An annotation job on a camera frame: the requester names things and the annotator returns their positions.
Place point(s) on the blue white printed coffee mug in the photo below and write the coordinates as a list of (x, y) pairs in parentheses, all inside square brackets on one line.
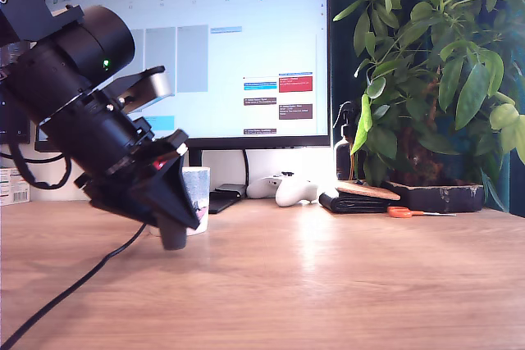
[(199, 186)]

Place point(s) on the dark side monitor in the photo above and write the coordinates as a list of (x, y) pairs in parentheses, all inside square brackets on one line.
[(12, 130)]

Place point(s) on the white printed cardboard box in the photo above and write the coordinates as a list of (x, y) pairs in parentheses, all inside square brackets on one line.
[(12, 194)]

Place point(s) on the white game controller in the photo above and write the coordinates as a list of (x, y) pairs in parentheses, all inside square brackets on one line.
[(293, 194)]

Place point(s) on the dark spray bottle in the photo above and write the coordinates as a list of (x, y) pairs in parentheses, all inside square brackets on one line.
[(342, 157)]

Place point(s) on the large black Huawei monitor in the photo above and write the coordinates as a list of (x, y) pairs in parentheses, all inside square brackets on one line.
[(246, 38)]

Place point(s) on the black folded wallet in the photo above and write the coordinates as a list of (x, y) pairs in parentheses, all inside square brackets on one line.
[(352, 205)]

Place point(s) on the round cork coaster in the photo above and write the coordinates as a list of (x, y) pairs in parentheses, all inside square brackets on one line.
[(369, 191)]

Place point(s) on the black rectangular planter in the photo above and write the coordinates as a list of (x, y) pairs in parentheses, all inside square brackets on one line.
[(443, 198)]

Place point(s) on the green leafy houseplant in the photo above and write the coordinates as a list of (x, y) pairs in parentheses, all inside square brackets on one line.
[(447, 79)]

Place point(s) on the black monitor post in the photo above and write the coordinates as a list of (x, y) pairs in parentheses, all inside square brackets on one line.
[(195, 158)]

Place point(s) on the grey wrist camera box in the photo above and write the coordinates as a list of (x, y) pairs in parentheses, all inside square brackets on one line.
[(158, 85)]

